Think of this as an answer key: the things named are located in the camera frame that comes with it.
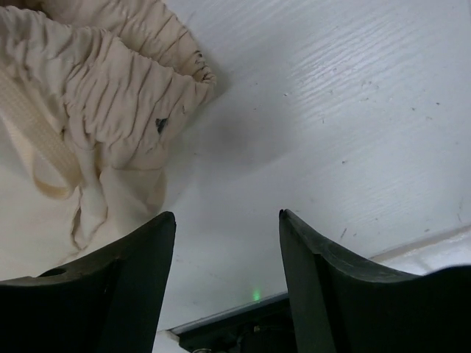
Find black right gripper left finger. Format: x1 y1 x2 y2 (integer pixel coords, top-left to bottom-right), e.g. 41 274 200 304
1 212 176 353

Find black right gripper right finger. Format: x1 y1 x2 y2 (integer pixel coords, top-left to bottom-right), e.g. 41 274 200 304
279 210 470 352

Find beige trousers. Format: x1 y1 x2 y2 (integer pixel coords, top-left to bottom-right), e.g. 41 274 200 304
1 1 216 279

